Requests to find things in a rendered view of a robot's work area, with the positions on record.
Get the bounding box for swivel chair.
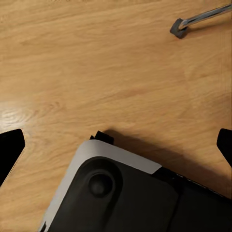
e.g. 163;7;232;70
170;3;232;38

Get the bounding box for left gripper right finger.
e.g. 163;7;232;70
217;128;232;167

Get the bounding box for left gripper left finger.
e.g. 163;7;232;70
0;129;25;187

